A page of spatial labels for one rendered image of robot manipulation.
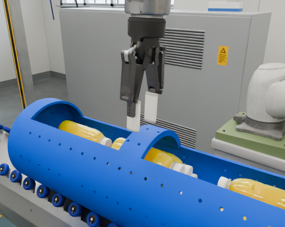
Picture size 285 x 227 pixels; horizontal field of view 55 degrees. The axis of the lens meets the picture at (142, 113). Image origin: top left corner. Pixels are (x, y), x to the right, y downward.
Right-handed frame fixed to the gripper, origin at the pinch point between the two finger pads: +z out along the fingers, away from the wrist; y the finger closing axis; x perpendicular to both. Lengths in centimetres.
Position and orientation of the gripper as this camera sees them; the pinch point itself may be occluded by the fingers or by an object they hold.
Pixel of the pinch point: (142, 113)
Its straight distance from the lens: 60.8
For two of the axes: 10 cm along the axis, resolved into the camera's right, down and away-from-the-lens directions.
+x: 8.3, 2.3, -5.0
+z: -0.4, 9.3, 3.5
